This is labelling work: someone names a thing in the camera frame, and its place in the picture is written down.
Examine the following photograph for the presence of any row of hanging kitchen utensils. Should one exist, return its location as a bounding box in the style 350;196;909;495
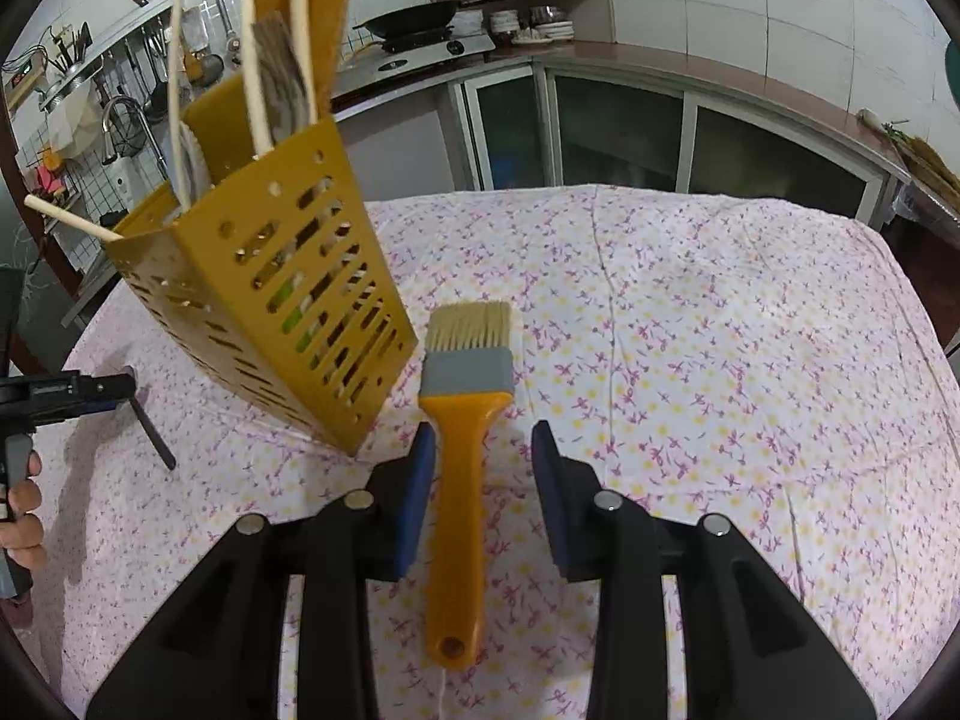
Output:
105;19;226;125

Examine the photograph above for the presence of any yellow slotted utensil holder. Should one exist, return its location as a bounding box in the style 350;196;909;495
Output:
101;79;419;458

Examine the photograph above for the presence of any person's left hand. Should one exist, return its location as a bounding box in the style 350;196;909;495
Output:
0;456;47;572

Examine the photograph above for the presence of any cup of knives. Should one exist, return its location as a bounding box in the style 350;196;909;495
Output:
49;22;95;70

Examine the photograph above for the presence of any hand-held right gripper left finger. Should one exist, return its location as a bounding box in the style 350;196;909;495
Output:
86;422;437;720

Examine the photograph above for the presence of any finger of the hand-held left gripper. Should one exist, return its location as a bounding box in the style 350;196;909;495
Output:
30;369;136;415
124;367;177;472

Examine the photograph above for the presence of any foil covered side table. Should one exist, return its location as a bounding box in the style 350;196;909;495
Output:
885;172;960;256

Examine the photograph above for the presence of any black wok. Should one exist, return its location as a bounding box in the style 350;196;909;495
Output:
352;0;462;38

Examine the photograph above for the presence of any metal wall rack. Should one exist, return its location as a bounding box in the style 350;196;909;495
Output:
37;11;188;110

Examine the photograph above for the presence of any wooden cutting board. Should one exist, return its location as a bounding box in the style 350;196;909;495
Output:
892;127;960;200

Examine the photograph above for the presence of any kitchen counter with cabinets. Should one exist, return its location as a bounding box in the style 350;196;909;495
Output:
64;41;912;316

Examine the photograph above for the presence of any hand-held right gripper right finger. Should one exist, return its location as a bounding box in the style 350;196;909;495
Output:
531;420;878;720

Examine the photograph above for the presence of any white hanging cloth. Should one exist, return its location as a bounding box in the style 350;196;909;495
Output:
45;82;102;158

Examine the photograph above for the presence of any white soap bottle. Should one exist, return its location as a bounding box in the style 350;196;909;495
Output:
112;154;143;207

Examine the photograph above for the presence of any orange handled pastry brush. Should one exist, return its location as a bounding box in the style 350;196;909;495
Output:
418;301;517;672

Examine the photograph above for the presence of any beige controller box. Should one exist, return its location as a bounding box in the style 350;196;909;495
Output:
4;52;46;102

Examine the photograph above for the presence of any floral pink tablecloth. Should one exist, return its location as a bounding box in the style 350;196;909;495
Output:
34;184;960;720

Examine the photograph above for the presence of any gas stove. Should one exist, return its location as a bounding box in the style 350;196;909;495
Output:
334;30;497;80

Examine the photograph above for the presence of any stack of plates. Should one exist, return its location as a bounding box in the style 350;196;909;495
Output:
491;7;575;46

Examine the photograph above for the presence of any metal faucet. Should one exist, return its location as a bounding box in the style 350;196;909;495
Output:
101;96;170;181

